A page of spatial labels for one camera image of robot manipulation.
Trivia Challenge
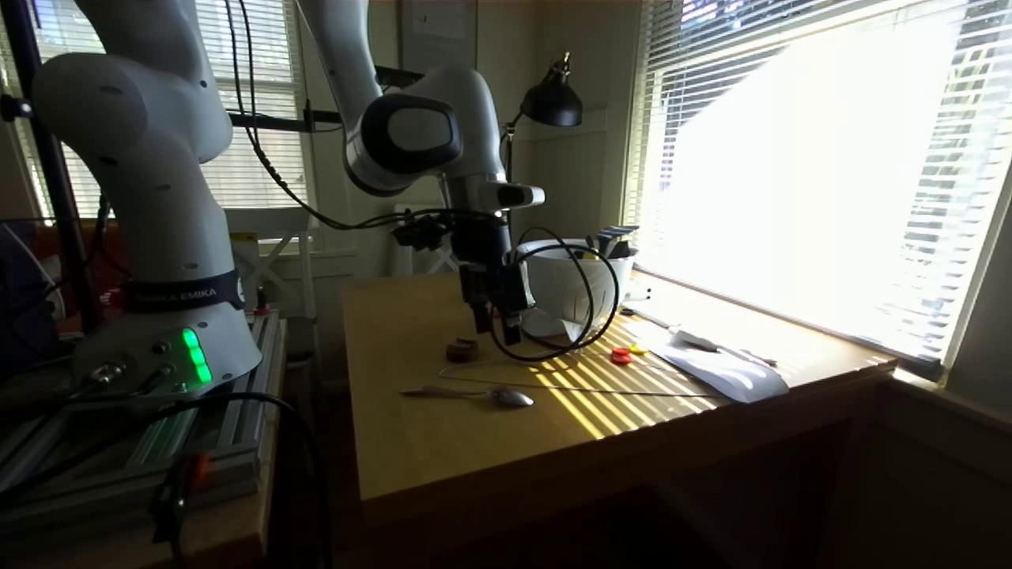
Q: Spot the white colander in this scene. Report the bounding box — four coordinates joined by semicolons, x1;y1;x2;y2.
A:
513;232;627;352

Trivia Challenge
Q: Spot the thick black cable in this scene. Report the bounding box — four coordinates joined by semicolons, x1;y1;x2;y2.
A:
152;388;335;569

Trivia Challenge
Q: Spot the white chair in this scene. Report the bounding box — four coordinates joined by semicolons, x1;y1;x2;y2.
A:
224;203;319;320
387;199;468;277

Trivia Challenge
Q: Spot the black horizontal rod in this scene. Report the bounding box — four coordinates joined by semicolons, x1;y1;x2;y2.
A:
0;91;356;138

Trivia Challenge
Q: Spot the black upright pole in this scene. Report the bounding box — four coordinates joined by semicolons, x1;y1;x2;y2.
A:
0;0;103;340

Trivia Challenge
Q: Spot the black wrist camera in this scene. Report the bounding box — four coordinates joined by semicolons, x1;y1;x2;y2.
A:
393;205;468;253

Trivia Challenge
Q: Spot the silver spoon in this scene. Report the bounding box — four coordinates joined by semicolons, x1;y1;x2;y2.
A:
399;383;538;415

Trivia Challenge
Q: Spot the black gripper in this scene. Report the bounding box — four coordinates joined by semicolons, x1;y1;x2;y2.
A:
454;205;527;352

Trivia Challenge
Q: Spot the aluminium robot platform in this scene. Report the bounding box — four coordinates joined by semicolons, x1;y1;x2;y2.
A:
0;310;294;551

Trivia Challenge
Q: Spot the black desk lamp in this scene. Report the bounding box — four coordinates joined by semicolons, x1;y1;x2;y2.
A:
502;48;587;215

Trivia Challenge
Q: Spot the orange connector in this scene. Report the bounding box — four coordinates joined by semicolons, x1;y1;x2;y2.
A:
183;453;215;494

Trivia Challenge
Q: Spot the framed wall picture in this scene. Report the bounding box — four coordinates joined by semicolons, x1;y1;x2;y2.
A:
396;0;480;75

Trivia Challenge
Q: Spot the white paper sheet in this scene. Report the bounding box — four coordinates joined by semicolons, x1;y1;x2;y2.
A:
658;333;790;408

